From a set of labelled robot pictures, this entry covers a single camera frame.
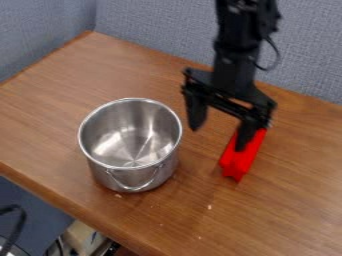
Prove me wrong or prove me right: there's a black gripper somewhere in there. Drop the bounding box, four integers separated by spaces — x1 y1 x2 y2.
182 43 277 152

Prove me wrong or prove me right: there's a red plastic block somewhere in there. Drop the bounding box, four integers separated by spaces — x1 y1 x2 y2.
219 128 267 182

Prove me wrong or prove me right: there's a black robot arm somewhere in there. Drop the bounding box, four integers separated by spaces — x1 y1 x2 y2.
182 0 281 151

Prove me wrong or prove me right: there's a metal pot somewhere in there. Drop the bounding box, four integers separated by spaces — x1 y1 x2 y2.
78 98 183 193

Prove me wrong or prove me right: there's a beige box under table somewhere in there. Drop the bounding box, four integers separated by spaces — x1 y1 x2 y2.
62 220 110 256

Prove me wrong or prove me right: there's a black cable under table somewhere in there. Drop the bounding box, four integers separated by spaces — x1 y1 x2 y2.
0 204 28 256

